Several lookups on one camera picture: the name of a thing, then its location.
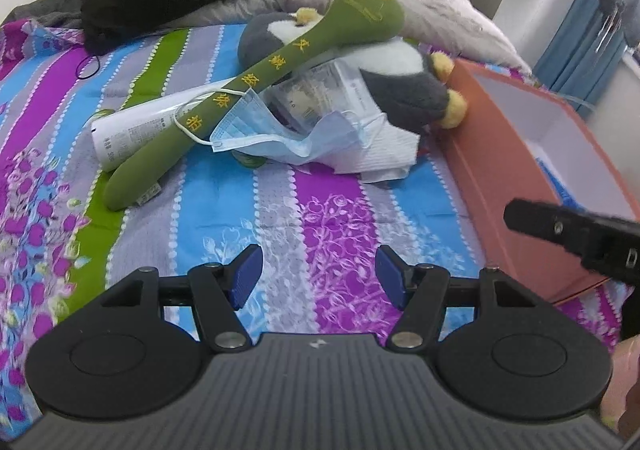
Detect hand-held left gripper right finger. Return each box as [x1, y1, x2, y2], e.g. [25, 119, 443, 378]
[375, 244, 543, 351]

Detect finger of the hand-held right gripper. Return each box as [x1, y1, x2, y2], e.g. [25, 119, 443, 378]
[502, 197, 592, 256]

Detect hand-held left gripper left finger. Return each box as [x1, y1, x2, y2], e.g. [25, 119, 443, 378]
[97, 244, 263, 353]

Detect blue tissue pack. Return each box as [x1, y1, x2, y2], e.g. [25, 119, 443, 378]
[535, 155, 581, 208]

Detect orange box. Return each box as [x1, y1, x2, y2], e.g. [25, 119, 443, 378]
[439, 58, 640, 303]

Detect white face mask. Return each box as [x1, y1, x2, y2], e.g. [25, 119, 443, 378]
[312, 113, 420, 182]

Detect blue face mask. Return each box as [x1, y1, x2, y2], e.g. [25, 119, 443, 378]
[172, 88, 388, 165]

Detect clear plastic packets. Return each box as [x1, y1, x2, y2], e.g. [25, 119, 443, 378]
[270, 61, 373, 131]

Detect person's right hand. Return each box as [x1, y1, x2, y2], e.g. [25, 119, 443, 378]
[600, 335, 640, 436]

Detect floral striped bed sheet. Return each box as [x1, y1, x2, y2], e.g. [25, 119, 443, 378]
[0, 18, 621, 431]

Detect green plush massage stick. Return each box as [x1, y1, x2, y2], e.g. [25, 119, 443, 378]
[104, 0, 406, 211]

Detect white spray can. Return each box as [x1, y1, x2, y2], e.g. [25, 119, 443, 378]
[91, 90, 251, 172]

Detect grey penguin plush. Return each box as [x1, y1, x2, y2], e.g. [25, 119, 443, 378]
[237, 7, 468, 133]

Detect blue curtain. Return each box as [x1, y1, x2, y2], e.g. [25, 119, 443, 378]
[532, 0, 640, 106]

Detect light grey duvet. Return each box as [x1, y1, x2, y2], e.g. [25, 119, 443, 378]
[190, 0, 533, 76]

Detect dark grey blanket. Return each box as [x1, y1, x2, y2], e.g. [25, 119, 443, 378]
[0, 0, 101, 31]

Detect black hair tie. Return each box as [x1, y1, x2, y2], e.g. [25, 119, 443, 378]
[75, 54, 102, 80]

